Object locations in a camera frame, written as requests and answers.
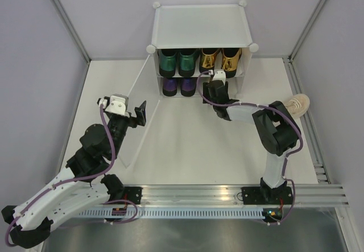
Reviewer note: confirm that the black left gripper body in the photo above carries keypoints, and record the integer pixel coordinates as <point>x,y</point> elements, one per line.
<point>119,127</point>

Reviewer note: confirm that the white cabinet door panel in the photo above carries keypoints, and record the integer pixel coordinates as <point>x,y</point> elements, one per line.
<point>143,100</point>

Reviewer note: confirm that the purple loafer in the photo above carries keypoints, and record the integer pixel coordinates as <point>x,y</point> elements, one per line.
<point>188,87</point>
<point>169,87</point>

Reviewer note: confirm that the gold pointed shoe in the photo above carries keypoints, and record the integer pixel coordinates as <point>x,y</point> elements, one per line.
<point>208,58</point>
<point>230,60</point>

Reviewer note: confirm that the gold pointed shoe front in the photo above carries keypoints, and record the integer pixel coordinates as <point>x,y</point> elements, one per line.
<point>230,60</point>

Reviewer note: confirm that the green loafer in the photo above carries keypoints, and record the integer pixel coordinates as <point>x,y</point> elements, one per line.
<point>187,61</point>
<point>167,62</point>

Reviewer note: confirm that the beige sneaker front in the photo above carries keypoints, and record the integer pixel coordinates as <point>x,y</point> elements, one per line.
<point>297,105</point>

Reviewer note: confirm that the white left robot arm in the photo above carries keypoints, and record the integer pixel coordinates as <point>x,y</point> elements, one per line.
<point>83,183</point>

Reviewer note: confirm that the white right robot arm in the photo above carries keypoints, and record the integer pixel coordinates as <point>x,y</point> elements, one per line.
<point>277,132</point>

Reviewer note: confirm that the white plastic shoe cabinet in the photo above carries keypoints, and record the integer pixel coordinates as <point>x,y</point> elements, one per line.
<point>204,26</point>

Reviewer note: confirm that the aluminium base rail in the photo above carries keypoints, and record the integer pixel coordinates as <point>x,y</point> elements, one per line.
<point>302,195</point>

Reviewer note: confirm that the white slotted cable duct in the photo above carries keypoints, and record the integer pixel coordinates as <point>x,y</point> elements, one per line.
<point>182,213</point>

